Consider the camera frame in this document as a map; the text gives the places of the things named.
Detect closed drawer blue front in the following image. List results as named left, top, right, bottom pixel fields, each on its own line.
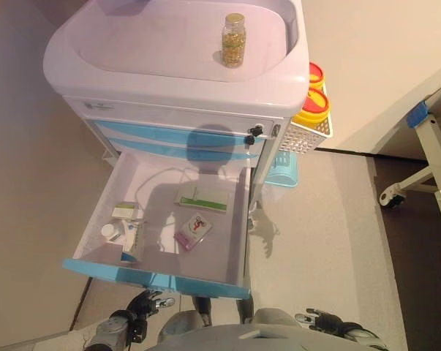
left=88, top=116, right=271, bottom=143
left=110, top=135, right=262, bottom=162

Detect white drawer blue front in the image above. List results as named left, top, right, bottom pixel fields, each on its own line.
left=61, top=152, right=256, bottom=300

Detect small green white box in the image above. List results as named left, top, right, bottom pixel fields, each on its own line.
left=111, top=201, right=140, bottom=219

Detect long green white medicine box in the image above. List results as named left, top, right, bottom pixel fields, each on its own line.
left=173, top=185, right=230, bottom=214

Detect white perforated basket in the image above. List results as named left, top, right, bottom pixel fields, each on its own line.
left=278, top=82, right=333, bottom=154

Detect blue bed clip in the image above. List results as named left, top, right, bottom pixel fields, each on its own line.
left=405, top=102, right=432, bottom=129

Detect right robot leg grey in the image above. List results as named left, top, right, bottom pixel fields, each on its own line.
left=236, top=295, right=301, bottom=332

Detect bed caster wheel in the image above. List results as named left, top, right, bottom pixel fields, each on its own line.
left=380, top=185, right=407, bottom=211

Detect robot leg grey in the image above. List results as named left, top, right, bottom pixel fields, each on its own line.
left=157, top=295, right=214, bottom=341
left=236, top=295, right=301, bottom=332

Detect light blue plastic bin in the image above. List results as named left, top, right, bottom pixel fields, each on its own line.
left=264, top=150, right=301, bottom=188

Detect right robot hand black silver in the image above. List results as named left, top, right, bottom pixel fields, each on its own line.
left=294, top=306, right=348, bottom=336

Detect white pill bottle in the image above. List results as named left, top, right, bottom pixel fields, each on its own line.
left=101, top=223, right=121, bottom=241

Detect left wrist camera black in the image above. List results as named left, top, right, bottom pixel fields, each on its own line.
left=130, top=317, right=148, bottom=344

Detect white bed frame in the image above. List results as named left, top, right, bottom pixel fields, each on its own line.
left=379, top=76, right=441, bottom=253

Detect black cart keys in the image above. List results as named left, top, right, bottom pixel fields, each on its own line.
left=244, top=124, right=264, bottom=146

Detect white medical cart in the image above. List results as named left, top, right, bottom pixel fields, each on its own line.
left=42, top=0, right=311, bottom=220

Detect left robot leg grey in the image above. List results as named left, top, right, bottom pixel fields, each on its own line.
left=157, top=295, right=214, bottom=341

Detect clear bottle yellow capsules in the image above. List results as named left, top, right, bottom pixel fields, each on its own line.
left=219, top=13, right=247, bottom=69

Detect white box red figure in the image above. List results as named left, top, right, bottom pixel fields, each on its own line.
left=183, top=211, right=214, bottom=237

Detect grey robot torso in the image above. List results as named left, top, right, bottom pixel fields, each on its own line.
left=143, top=321, right=356, bottom=351

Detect left robot hand black silver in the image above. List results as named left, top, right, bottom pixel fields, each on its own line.
left=127, top=290, right=176, bottom=325

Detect yellow sharps container red lid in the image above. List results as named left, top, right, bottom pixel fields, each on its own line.
left=308, top=61, right=327, bottom=91
left=292, top=87, right=333, bottom=127

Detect pink medicine pack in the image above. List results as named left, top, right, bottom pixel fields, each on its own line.
left=173, top=230, right=206, bottom=253

